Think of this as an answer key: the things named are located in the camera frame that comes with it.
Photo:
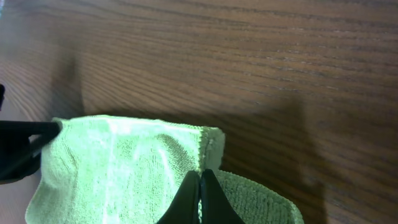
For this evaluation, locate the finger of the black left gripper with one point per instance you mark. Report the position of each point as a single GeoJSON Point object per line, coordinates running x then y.
{"type": "Point", "coordinates": [21, 145]}
{"type": "Point", "coordinates": [2, 92]}

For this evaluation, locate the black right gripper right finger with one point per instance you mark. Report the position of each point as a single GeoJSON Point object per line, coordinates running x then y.
{"type": "Point", "coordinates": [215, 207]}

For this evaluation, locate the light green microfiber cloth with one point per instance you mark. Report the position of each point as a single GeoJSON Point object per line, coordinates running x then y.
{"type": "Point", "coordinates": [110, 169]}

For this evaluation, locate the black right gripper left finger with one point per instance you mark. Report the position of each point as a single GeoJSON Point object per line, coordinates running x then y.
{"type": "Point", "coordinates": [184, 206]}

